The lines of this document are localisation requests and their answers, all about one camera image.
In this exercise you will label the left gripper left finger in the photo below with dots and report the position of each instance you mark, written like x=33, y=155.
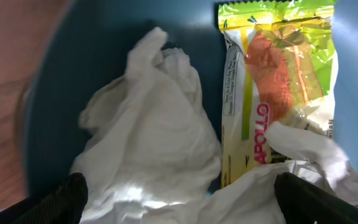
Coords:
x=63, y=204

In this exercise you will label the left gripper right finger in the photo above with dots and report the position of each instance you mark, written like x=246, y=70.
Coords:
x=302, y=202

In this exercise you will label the white napkin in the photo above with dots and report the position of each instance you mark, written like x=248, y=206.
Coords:
x=154, y=152

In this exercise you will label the green snack wrapper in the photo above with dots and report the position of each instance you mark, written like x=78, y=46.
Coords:
x=281, y=66

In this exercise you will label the dark blue plate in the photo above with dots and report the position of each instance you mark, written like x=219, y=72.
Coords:
x=90, y=48

